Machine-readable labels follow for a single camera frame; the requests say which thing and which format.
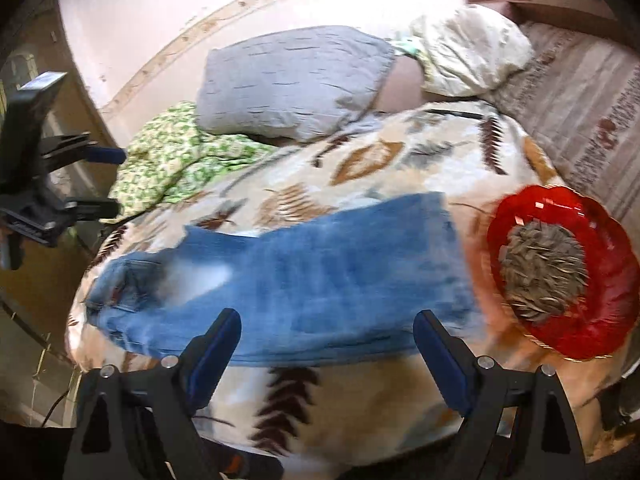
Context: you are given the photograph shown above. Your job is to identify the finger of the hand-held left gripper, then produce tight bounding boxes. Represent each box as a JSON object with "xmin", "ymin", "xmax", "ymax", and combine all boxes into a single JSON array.
[
  {"xmin": 50, "ymin": 197, "xmax": 121, "ymax": 223},
  {"xmin": 40, "ymin": 132, "xmax": 127, "ymax": 166}
]

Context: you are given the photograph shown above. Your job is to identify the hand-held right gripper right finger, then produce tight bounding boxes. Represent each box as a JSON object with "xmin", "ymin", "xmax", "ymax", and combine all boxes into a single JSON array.
[{"xmin": 413, "ymin": 309, "xmax": 587, "ymax": 480}]

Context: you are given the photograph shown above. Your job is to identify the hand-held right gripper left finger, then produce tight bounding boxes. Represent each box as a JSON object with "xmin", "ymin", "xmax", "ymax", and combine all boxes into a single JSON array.
[{"xmin": 62, "ymin": 308, "xmax": 242, "ymax": 480}]

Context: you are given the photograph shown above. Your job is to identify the blue denim pants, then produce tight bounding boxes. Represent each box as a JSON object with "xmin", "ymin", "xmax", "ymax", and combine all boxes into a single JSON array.
[{"xmin": 82, "ymin": 191, "xmax": 476, "ymax": 367}]

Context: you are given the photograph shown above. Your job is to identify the green checkered quilt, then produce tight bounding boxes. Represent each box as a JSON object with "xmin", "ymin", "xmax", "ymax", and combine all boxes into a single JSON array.
[{"xmin": 107, "ymin": 101, "xmax": 276, "ymax": 206}]

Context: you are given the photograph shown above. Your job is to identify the leaf print blanket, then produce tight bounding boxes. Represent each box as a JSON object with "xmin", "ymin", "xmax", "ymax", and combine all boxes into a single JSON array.
[{"xmin": 65, "ymin": 100, "xmax": 621, "ymax": 466}]

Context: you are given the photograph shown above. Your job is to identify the pile of sunflower seeds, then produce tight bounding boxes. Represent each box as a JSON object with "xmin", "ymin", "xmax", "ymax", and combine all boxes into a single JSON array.
[{"xmin": 499, "ymin": 222, "xmax": 588, "ymax": 323}]

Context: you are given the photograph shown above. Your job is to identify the red glass bowl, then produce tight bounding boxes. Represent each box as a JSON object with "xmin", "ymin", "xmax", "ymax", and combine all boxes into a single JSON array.
[{"xmin": 486, "ymin": 185, "xmax": 633, "ymax": 361}]

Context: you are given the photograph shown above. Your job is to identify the dark wooden glass door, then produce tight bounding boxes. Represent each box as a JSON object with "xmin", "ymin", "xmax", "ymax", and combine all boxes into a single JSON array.
[{"xmin": 0, "ymin": 0, "xmax": 123, "ymax": 411}]

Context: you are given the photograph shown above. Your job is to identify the grey quilted pillow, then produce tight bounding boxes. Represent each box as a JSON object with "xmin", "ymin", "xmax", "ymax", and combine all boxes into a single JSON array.
[{"xmin": 196, "ymin": 26, "xmax": 397, "ymax": 142}]

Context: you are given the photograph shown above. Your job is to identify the black pen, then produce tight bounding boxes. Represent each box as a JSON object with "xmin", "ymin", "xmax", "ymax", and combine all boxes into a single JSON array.
[{"xmin": 427, "ymin": 107, "xmax": 486, "ymax": 121}]

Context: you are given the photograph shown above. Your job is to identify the white floral pillow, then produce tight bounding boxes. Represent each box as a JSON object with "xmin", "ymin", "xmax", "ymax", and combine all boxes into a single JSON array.
[{"xmin": 410, "ymin": 4, "xmax": 533, "ymax": 98}]

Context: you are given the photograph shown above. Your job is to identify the light green cloth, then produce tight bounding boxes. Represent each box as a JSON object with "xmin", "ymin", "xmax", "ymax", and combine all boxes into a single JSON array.
[{"xmin": 390, "ymin": 35, "xmax": 426, "ymax": 58}]

